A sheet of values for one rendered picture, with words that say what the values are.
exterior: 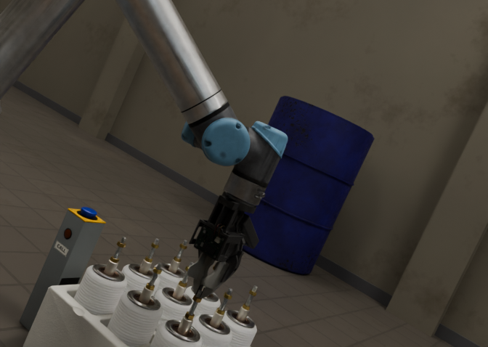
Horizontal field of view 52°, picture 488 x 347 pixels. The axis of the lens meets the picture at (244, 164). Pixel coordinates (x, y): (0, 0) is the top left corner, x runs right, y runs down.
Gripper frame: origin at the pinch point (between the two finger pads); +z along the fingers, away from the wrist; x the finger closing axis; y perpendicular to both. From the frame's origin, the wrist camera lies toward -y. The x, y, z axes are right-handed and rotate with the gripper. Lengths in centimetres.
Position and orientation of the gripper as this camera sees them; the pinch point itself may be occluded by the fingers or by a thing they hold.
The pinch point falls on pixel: (202, 290)
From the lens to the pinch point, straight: 105.0
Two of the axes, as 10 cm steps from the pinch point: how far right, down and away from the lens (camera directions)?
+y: -4.4, -1.4, -8.9
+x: 8.0, 4.0, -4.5
